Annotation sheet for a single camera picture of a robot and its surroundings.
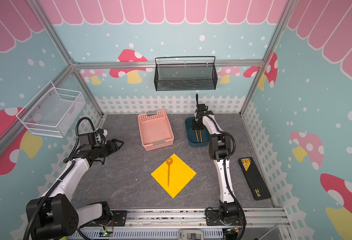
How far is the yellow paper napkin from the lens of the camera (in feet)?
2.83

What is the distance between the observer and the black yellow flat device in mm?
814

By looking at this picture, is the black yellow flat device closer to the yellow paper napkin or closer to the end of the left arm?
the yellow paper napkin

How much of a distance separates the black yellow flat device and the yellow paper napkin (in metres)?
0.31

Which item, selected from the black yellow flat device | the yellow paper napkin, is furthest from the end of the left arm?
the black yellow flat device
